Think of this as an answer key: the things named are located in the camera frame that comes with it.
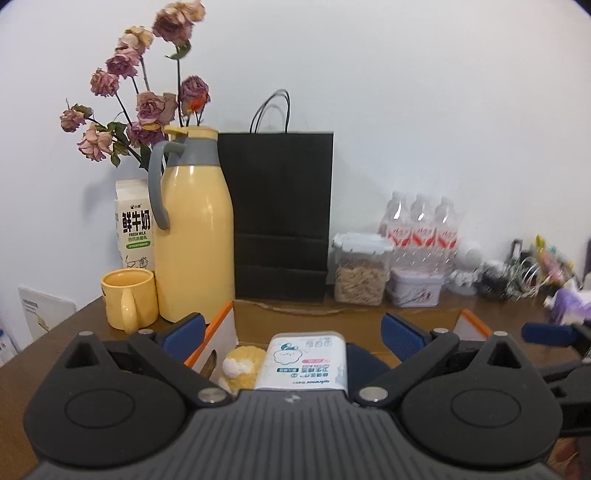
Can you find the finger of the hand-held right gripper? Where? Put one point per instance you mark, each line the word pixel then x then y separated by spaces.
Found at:
pixel 572 371
pixel 549 333

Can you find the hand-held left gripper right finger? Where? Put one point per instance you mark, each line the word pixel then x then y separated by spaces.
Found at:
pixel 404 339

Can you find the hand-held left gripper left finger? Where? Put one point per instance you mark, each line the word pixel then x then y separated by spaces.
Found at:
pixel 184 337

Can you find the white and yellow plush cat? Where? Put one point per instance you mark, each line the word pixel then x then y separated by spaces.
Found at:
pixel 242 367

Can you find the red cardboard box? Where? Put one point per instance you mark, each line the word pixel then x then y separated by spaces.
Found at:
pixel 323 323

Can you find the white cotton swab box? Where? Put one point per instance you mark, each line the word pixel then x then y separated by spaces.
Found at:
pixel 300 364

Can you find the purple tissue pack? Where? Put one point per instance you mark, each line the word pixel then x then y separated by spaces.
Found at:
pixel 570 304

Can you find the white tin box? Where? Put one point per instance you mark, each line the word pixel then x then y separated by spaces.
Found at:
pixel 413 290

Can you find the yellow mug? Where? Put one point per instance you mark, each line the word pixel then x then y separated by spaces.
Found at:
pixel 131 300

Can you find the clear nut container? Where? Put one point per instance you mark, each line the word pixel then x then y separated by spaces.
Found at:
pixel 360 281

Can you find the colourful snack packet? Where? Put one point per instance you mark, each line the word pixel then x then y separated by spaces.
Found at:
pixel 551 258

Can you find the white robot speaker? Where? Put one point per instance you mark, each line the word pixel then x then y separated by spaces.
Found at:
pixel 468 272

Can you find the yellow thermos jug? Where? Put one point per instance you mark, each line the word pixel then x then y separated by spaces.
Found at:
pixel 194 240

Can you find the clear water bottle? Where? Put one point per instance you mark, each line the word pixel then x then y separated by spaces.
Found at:
pixel 447 237
pixel 397 230
pixel 422 235

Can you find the white milk carton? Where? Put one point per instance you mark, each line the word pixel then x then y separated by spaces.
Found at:
pixel 134 230

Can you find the white card board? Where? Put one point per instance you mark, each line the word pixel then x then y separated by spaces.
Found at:
pixel 46 314

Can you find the black paper bag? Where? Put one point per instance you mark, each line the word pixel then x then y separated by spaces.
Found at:
pixel 277 207

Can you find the dried rose bouquet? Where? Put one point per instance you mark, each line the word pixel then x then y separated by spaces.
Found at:
pixel 150 108

